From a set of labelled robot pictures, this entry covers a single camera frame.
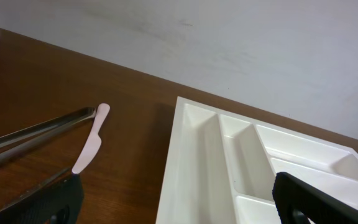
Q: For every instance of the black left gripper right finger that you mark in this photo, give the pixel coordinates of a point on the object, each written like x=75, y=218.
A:
x=298, y=202

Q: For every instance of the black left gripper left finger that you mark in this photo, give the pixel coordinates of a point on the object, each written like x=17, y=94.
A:
x=58, y=203

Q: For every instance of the metal tongs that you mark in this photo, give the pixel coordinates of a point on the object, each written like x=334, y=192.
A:
x=44, y=131

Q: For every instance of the white cutlery tray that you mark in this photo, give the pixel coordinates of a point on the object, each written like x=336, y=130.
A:
x=221, y=167

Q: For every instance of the pink plastic knife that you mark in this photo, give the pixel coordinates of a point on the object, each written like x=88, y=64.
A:
x=93, y=142

